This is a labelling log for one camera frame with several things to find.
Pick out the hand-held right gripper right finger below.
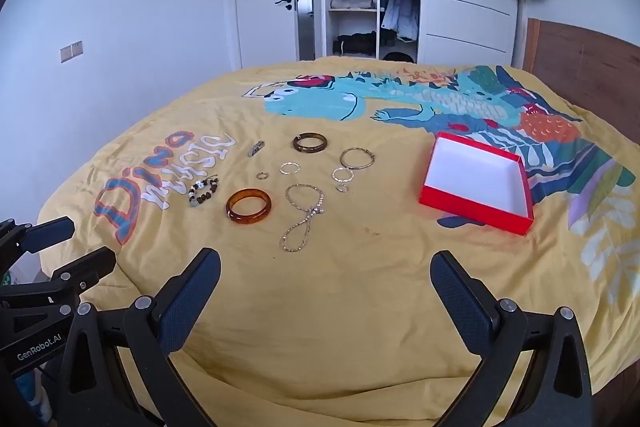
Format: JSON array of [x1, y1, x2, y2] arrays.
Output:
[[430, 250, 593, 427]]

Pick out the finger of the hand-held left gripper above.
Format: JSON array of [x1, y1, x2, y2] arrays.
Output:
[[0, 247, 117, 306], [0, 216, 76, 268]]

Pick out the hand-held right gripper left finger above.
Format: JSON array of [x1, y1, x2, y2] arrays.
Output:
[[57, 248, 222, 427]]

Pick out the amber bangle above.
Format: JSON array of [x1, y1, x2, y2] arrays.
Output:
[[225, 188, 273, 225]]

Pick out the black and white beaded bracelet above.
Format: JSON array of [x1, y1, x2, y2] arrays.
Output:
[[188, 177, 221, 208]]

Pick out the red jewelry box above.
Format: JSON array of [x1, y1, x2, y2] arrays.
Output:
[[418, 132, 535, 236]]

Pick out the silver chain necklace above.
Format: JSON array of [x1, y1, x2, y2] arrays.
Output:
[[281, 183, 327, 253]]

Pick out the blue and white cloth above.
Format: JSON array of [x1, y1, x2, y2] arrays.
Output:
[[17, 379, 53, 425]]

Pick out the yellow dinosaur printed blanket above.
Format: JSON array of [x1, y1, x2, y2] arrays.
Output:
[[37, 57, 640, 427]]

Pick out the dark brown bangle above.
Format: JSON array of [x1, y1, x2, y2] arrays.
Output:
[[293, 132, 329, 154]]

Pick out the thin gold bangle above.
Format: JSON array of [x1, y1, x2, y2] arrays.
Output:
[[340, 148, 375, 170]]

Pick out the wooden headboard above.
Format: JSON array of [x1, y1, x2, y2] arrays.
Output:
[[522, 18, 640, 145]]

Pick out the folded black clothes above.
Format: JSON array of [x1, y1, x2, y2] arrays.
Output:
[[334, 32, 377, 56]]

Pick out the wall light switch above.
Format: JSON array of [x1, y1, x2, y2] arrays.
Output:
[[60, 40, 84, 64]]

